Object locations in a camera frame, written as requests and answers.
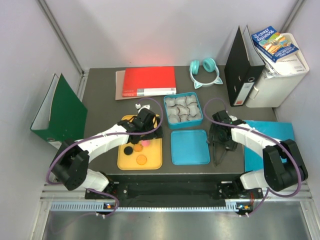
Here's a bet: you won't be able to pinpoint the blue paperback book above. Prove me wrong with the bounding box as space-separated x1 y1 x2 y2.
251 26 299 63

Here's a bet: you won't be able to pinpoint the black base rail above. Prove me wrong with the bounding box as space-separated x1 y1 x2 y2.
84 174 263 201

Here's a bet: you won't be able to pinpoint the teal cookie tin box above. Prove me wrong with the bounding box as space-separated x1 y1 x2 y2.
163 92 204 130

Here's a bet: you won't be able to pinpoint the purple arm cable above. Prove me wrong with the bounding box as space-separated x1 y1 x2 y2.
45 97 165 218
202 97 303 218

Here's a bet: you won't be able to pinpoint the green ring binder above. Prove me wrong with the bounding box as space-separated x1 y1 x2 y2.
30 74 88 149

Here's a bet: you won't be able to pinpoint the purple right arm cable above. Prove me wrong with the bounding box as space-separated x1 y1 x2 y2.
202 97 303 218

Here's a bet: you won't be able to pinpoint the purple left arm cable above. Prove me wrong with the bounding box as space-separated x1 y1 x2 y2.
45 97 165 218

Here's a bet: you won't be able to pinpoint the blue folder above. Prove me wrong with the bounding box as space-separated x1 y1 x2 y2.
242 120 302 173

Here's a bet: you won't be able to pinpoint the black ring binder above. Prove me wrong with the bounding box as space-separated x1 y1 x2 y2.
224 26 265 107

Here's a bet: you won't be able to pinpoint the pink cookie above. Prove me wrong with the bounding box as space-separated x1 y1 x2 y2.
141 140 150 147

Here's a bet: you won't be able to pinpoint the grey slotted cable duct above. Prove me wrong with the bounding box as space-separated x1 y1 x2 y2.
50 201 239 212

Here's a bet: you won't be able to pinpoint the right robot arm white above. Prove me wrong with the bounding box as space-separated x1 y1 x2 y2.
207 110 308 198

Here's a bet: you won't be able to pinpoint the white storage bin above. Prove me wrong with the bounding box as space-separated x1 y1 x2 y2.
245 33 310 108

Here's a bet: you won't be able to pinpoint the teal cat ear headphones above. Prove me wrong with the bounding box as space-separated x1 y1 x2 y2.
189 57 223 89

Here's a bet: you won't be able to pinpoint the yellow plastic tray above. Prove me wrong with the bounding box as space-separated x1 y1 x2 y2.
116 114 163 171

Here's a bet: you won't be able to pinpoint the brown notebook under red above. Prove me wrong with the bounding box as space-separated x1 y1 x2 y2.
115 70 137 101

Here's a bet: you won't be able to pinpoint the teal tin lid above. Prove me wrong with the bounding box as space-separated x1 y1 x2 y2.
170 129 211 166

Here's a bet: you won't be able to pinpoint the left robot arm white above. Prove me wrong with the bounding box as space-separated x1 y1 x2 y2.
48 104 163 199

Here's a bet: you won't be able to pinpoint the white papers in bin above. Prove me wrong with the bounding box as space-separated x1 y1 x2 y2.
258 50 307 79

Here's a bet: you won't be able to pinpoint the black cookie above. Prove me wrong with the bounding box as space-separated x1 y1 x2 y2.
123 146 134 156

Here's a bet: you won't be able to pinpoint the round orange biscuit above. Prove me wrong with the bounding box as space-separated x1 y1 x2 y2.
136 154 147 166

